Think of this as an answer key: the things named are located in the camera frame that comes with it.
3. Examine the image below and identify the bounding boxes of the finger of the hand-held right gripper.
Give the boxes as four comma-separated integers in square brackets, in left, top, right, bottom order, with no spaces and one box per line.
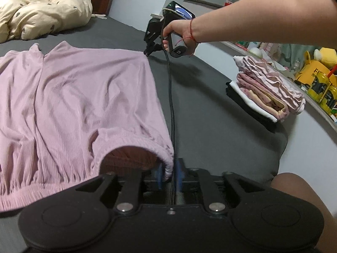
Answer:
[144,43,162,56]

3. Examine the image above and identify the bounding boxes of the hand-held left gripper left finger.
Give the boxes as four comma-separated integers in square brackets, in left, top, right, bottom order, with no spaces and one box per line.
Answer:
[75,162,166,214]

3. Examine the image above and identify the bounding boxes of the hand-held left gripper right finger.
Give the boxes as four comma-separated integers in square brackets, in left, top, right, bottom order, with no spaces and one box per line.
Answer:
[175,158,266,214]

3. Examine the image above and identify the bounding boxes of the pink ribbed pants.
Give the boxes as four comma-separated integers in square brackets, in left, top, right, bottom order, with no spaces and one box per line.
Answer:
[0,41,175,213]

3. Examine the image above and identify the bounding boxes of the person's right forearm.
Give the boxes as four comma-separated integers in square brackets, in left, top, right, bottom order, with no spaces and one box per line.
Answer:
[190,0,337,46]

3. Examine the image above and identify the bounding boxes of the person's right hand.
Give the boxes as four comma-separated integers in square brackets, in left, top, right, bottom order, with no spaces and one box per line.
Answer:
[162,18,197,52]

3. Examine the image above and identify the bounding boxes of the grey drawer box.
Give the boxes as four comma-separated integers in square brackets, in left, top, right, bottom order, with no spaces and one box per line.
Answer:
[181,0,225,9]

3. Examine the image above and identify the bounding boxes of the grey-sheeted bed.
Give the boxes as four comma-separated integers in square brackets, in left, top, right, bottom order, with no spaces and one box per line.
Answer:
[0,15,290,253]

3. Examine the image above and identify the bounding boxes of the black folded garment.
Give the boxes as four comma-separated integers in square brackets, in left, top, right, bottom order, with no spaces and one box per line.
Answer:
[225,82,277,133]

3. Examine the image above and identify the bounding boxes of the pink dotted folded garment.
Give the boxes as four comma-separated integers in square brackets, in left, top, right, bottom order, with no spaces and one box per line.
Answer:
[236,73,290,122]

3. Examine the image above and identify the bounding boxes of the floral white folded garment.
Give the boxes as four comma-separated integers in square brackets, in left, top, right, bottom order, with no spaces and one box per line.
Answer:
[234,55,306,114]

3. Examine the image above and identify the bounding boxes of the beige heart-print duvet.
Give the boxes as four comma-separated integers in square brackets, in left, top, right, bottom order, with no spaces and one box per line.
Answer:
[0,0,93,43]

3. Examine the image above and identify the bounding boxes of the yellow folded garment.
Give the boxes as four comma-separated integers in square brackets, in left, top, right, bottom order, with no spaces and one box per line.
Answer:
[246,90,289,122]

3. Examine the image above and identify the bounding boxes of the person's leg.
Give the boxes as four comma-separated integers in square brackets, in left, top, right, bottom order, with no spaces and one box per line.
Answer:
[271,172,337,253]

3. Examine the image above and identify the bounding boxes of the yellow canned drink pack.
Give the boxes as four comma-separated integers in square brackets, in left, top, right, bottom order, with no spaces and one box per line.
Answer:
[294,51,337,116]

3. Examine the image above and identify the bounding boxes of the yellow plush toy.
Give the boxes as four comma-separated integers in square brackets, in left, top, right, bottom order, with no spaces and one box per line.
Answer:
[313,47,337,68]

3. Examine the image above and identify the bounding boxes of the red string bracelet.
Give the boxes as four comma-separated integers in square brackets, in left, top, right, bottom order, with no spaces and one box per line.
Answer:
[176,17,197,45]

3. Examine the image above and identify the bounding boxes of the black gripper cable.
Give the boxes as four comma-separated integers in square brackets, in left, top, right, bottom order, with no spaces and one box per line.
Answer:
[163,39,176,205]

